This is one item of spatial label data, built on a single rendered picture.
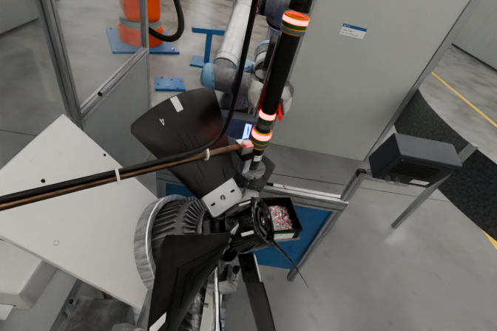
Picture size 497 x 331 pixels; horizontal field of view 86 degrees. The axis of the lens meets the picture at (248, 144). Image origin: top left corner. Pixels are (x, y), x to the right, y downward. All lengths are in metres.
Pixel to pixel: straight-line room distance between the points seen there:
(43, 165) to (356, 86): 2.44
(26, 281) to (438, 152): 1.38
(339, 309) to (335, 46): 1.96
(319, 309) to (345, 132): 1.69
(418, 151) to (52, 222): 1.14
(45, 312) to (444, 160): 1.38
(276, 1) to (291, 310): 1.70
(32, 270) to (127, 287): 0.32
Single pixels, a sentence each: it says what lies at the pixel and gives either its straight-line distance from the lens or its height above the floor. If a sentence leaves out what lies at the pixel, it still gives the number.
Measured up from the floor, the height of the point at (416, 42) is 1.31.
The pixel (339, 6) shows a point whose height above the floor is 1.43.
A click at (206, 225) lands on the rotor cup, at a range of 0.66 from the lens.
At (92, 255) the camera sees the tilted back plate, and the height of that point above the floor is 1.20.
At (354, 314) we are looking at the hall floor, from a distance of 2.14.
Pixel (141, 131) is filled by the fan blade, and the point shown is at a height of 1.41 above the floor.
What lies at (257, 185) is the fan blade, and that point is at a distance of 0.79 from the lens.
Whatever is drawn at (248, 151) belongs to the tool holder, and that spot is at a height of 1.38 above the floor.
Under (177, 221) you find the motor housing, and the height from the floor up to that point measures 1.18.
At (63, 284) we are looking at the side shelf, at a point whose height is 0.86.
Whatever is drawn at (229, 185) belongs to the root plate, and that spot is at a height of 1.27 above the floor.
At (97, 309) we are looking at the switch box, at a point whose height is 0.84.
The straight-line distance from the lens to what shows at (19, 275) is 0.95.
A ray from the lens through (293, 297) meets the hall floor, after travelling 2.00.
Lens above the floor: 1.76
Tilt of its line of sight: 39 degrees down
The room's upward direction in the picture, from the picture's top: 15 degrees clockwise
